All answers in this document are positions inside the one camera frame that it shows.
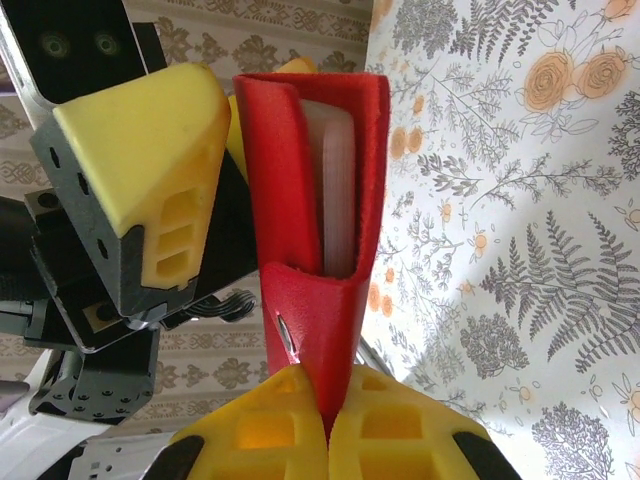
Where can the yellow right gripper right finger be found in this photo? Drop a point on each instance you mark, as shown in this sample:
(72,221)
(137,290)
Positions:
(400,440)

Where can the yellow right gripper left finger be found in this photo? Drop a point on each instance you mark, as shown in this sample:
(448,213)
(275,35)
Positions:
(260,440)

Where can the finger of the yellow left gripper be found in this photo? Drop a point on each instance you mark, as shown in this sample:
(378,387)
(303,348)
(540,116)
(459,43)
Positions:
(150,150)
(236,130)

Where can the red card holder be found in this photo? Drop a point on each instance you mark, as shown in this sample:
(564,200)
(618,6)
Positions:
(290,200)

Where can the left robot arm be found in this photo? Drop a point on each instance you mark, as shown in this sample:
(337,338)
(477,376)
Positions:
(30,440)

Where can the floral tablecloth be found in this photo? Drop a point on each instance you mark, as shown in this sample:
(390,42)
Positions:
(500,250)

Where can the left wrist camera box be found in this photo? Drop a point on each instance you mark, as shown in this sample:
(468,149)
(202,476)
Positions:
(75,45)

